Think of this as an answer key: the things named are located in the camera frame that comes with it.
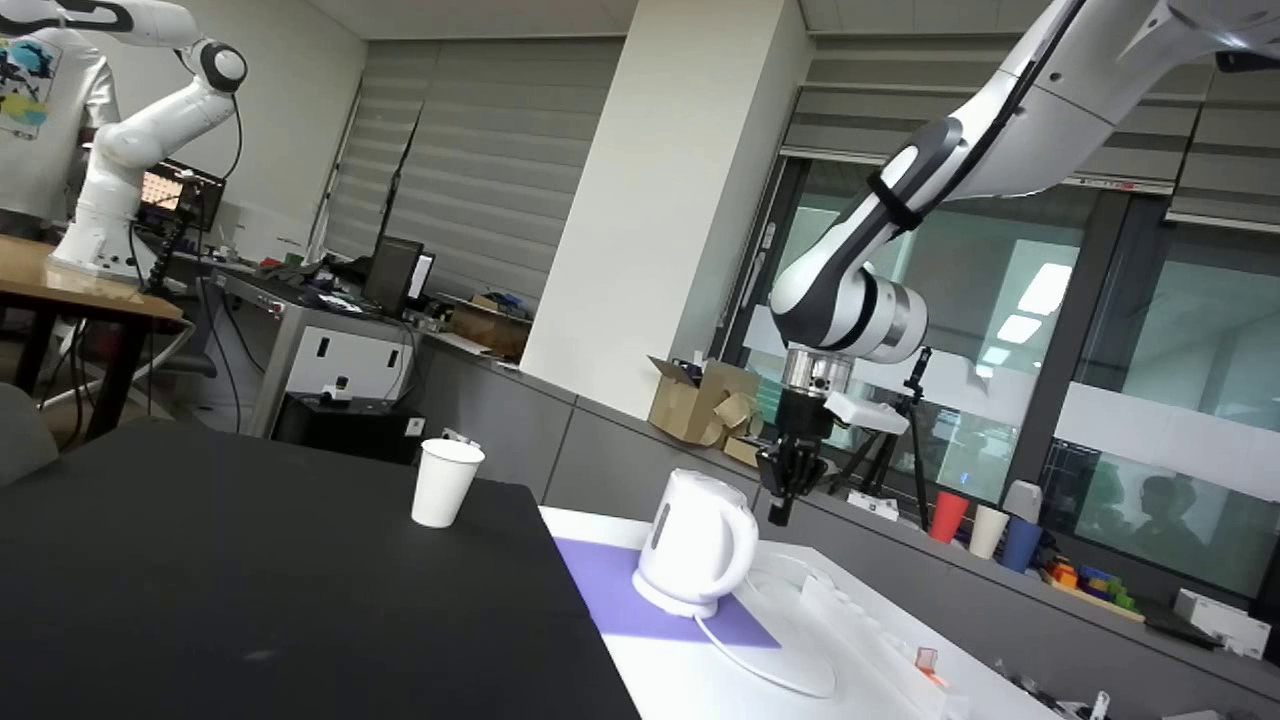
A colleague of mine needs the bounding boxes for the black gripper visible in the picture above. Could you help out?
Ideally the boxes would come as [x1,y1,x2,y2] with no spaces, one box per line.
[758,349,842,530]

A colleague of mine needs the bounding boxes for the white electric kettle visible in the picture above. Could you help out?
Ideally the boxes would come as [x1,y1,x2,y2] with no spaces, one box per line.
[630,465,764,620]

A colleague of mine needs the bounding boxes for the open cardboard box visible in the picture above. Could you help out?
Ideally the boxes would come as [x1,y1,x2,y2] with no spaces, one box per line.
[644,352,768,451]

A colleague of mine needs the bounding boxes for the red cup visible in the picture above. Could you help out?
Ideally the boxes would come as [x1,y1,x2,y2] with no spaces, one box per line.
[930,489,973,548]

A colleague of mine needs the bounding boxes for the white power strip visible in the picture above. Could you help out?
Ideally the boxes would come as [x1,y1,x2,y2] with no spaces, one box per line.
[798,574,961,720]

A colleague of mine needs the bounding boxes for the purple mat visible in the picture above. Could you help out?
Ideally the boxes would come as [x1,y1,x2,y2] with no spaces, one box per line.
[554,535,786,653]

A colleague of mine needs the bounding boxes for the blue cup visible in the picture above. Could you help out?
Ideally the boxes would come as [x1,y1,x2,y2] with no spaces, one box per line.
[995,515,1049,576]

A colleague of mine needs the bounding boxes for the brown cardboard box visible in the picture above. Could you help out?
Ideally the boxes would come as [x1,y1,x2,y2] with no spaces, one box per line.
[440,297,535,364]

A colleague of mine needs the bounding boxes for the white paper cup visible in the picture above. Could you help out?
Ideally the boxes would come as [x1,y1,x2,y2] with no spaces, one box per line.
[409,438,488,532]

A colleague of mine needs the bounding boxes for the black monitor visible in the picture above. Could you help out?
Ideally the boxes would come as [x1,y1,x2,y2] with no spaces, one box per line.
[362,234,440,320]

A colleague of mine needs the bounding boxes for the grey metal cabinet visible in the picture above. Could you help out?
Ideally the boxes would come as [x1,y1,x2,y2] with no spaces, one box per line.
[247,286,422,443]

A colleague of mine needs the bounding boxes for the wooden table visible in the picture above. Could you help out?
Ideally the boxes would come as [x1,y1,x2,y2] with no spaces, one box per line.
[0,234,194,443]

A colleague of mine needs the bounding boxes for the person in grey shirt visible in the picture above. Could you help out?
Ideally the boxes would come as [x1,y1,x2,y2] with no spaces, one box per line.
[0,25,119,234]

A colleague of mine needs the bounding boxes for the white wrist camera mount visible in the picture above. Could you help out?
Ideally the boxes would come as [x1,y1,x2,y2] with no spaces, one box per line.
[825,390,917,442]

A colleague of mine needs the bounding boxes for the black camera tripod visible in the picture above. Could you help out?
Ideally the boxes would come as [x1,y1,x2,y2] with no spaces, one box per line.
[828,340,940,532]

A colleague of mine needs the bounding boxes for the white kettle power cable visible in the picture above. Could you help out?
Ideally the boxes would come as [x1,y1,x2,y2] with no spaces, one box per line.
[692,548,849,703]

